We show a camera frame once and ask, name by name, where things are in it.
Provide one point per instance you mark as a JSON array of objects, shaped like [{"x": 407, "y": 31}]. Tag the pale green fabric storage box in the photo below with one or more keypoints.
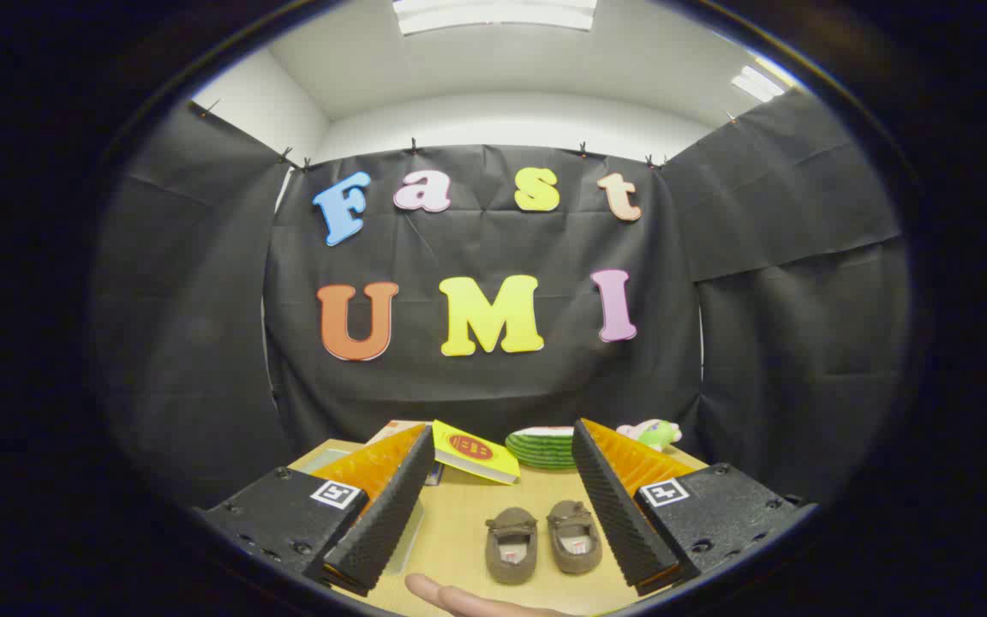
[{"x": 325, "y": 460}]

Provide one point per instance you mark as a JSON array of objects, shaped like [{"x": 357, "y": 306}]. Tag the pink and green plush toy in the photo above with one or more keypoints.
[{"x": 656, "y": 435}]

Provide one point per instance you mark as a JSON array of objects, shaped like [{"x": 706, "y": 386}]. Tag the beige cover book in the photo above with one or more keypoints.
[{"x": 391, "y": 429}]

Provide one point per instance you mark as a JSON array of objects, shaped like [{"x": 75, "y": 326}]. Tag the large ceiling light panel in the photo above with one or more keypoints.
[{"x": 493, "y": 15}]

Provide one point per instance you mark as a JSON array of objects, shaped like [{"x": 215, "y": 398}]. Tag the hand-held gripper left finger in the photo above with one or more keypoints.
[{"x": 382, "y": 523}]

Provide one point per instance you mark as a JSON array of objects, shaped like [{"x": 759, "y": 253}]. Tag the small ceiling light panel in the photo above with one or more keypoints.
[{"x": 757, "y": 83}]

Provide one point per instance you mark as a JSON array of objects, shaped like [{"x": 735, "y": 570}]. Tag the black backdrop cloth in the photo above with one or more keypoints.
[{"x": 493, "y": 386}]

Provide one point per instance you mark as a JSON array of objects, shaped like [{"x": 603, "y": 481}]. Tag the brown fuzzy shoe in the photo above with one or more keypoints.
[
  {"x": 575, "y": 517},
  {"x": 511, "y": 524}
]

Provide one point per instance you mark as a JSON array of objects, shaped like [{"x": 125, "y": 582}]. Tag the yellow book with red circle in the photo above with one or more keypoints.
[{"x": 472, "y": 447}]

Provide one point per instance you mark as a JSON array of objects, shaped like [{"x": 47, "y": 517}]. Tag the blue cover book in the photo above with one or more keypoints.
[{"x": 433, "y": 474}]

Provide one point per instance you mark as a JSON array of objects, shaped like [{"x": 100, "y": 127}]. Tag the watermelon slice plush toy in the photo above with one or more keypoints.
[{"x": 541, "y": 450}]

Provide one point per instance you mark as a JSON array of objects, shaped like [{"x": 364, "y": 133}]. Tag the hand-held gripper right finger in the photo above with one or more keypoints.
[{"x": 622, "y": 523}]

